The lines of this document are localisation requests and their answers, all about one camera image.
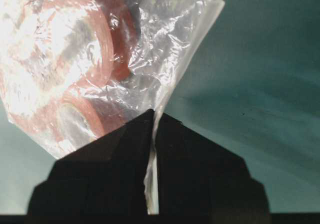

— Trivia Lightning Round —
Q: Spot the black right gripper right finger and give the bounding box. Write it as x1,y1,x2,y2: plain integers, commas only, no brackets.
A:
155,114,272,223

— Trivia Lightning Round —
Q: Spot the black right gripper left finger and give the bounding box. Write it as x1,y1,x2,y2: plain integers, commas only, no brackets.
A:
26,109,154,223

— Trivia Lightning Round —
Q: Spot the clear zip bag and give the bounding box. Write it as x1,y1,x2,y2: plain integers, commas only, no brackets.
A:
0,0,225,217

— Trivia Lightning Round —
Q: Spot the orange tape roll lower right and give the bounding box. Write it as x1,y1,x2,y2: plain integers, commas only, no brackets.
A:
10,93,107,142

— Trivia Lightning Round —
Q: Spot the orange tape roll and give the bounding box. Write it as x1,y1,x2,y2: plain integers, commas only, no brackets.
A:
37,0,137,87
10,93,107,142

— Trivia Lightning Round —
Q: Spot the orange tape roll upper right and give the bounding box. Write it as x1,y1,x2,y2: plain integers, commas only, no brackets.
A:
37,0,137,87

